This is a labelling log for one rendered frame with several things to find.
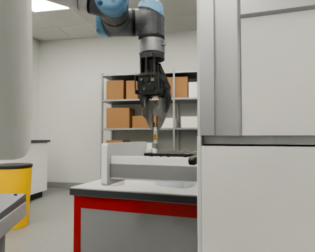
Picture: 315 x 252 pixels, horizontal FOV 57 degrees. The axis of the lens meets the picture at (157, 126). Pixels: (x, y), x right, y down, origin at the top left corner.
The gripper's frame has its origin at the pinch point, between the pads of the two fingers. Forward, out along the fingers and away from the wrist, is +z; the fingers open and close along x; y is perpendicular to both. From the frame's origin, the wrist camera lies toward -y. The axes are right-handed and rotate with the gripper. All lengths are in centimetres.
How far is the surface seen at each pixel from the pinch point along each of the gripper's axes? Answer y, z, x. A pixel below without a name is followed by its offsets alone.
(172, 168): 11.2, 11.3, 7.7
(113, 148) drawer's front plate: 9.1, 6.2, -9.2
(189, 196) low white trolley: -11.6, 22.5, 6.5
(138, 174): 11.2, 12.8, -1.2
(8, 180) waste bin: -153, 42, -211
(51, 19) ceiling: -296, -190, -270
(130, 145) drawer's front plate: -1.8, 5.7, -9.1
